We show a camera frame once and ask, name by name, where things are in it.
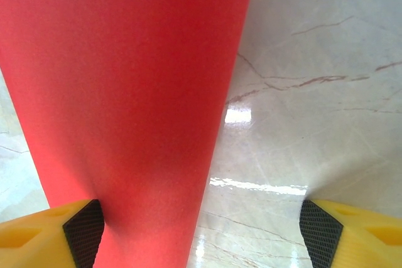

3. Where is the red cloth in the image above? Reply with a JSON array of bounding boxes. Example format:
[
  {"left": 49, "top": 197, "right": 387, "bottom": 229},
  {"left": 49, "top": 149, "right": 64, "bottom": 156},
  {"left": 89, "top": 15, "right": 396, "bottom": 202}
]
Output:
[{"left": 0, "top": 0, "right": 259, "bottom": 268}]

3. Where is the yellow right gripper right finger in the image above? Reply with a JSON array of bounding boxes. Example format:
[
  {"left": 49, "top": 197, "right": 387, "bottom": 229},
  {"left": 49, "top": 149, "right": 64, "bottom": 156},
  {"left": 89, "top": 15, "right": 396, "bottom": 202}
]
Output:
[{"left": 298, "top": 198, "right": 402, "bottom": 268}]

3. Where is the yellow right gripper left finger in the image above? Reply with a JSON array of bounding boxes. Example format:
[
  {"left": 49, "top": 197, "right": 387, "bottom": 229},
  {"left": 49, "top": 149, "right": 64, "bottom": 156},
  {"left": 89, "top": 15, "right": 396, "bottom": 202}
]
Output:
[{"left": 0, "top": 198, "right": 105, "bottom": 268}]

